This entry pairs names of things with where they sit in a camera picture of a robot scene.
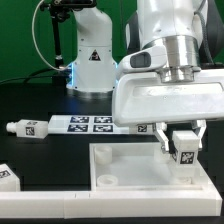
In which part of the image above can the grey white cable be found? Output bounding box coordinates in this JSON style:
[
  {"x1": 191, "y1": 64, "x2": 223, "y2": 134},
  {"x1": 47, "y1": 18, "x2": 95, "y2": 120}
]
[{"x1": 31, "y1": 0, "x2": 72, "y2": 72}]

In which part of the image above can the black cable on table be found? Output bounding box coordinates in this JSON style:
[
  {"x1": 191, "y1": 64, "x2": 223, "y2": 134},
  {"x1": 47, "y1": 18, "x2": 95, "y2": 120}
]
[{"x1": 0, "y1": 68, "x2": 72, "y2": 85}]

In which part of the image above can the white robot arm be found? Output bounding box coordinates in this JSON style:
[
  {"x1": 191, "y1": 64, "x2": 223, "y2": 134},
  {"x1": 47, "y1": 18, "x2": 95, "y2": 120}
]
[{"x1": 67, "y1": 0, "x2": 224, "y2": 151}]

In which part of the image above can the white L-shaped fence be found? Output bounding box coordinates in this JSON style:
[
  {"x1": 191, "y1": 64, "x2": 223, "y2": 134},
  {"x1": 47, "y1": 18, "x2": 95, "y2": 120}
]
[{"x1": 0, "y1": 146, "x2": 223, "y2": 220}]

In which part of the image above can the black camera stand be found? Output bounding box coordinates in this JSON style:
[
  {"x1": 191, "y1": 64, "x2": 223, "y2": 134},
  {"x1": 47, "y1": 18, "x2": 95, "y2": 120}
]
[{"x1": 39, "y1": 0, "x2": 97, "y2": 84}]

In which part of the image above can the white square tabletop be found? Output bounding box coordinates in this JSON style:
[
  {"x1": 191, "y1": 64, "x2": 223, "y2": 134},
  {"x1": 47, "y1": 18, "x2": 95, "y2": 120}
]
[{"x1": 89, "y1": 143, "x2": 212, "y2": 191}]

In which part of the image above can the white marker base plate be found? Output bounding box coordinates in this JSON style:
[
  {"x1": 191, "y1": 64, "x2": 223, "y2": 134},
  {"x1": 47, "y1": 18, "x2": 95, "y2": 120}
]
[{"x1": 48, "y1": 115, "x2": 129, "y2": 135}]

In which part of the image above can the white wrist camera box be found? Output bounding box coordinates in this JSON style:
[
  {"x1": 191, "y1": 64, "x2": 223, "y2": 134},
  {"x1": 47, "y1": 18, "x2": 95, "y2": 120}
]
[{"x1": 117, "y1": 46, "x2": 167, "y2": 75}]

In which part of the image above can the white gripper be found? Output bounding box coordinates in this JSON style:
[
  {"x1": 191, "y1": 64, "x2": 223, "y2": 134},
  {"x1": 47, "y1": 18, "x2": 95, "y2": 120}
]
[{"x1": 112, "y1": 69, "x2": 224, "y2": 154}]

